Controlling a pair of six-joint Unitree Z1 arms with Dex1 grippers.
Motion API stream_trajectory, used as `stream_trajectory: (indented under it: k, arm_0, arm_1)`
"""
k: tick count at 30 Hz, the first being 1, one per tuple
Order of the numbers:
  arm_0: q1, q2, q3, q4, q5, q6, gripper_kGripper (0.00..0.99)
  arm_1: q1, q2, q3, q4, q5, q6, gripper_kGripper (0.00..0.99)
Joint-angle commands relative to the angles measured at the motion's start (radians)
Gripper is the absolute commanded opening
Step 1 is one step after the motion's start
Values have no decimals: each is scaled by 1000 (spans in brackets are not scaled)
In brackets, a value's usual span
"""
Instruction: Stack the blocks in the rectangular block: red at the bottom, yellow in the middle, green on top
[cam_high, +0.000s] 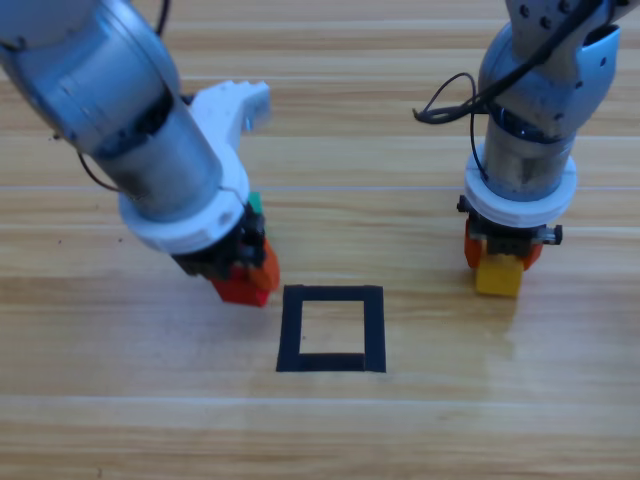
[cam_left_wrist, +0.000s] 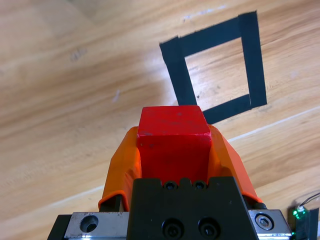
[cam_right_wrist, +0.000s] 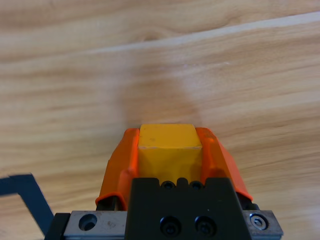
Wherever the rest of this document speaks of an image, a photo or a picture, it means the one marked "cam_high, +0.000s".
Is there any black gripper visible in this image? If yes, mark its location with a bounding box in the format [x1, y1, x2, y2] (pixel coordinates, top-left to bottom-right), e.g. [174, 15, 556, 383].
[172, 202, 282, 293]
[456, 194, 564, 272]

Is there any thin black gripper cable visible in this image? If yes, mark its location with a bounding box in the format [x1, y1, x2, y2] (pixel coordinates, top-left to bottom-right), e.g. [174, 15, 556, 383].
[76, 149, 122, 194]
[468, 107, 490, 184]

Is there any red wooden cube block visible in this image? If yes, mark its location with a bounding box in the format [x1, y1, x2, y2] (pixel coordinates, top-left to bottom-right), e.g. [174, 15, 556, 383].
[208, 267, 272, 309]

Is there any black tape square outline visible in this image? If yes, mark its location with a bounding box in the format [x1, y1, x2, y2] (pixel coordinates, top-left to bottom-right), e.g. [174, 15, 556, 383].
[275, 284, 388, 374]

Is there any yellow wooden cube block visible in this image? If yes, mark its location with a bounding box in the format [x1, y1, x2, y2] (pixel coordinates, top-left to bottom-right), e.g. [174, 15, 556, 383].
[474, 254, 525, 299]

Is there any thick black camera cable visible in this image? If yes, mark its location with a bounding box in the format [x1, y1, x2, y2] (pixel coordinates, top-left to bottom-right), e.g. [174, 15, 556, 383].
[153, 0, 172, 37]
[412, 0, 609, 124]

